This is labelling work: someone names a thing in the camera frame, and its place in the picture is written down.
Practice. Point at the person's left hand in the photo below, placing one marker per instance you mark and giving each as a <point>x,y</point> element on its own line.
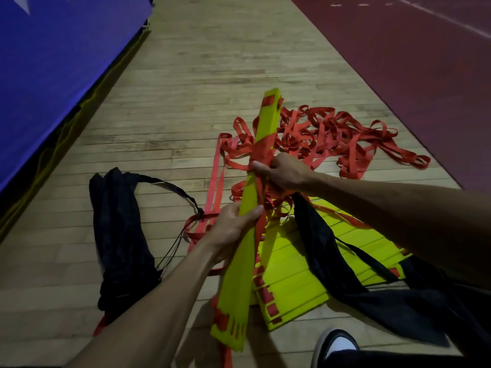
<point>226,233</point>

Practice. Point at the person's right hand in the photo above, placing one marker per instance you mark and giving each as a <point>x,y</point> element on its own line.
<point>289,172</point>

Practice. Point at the person's right fingers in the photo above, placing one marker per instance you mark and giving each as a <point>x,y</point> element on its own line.
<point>262,167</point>

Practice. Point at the person's left thumb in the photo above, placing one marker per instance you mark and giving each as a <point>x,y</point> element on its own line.
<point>250,217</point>

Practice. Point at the bundle of yellow ladder rungs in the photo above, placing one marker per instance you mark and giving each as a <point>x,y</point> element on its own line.
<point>239,287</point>

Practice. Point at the person's right forearm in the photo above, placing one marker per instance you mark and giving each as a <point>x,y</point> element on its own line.
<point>402,214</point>

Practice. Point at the person's left forearm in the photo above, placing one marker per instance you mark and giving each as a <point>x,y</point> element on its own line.
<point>153,318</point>

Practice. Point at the spread pile of yellow slats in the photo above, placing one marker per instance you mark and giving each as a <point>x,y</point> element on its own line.
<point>295,279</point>

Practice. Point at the black cloth bag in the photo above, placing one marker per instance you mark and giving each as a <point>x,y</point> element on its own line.
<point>345,287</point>

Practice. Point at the black and white shoe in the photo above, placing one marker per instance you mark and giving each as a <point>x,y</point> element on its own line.
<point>337,344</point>

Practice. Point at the dark mat base, yellow trim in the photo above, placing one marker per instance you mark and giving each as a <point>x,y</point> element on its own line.
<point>42,160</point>

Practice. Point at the blue padded mat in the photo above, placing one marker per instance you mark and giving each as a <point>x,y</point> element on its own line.
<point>50,65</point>

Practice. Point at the person's dark trouser leg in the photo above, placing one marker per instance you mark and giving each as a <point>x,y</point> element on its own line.
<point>475,333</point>

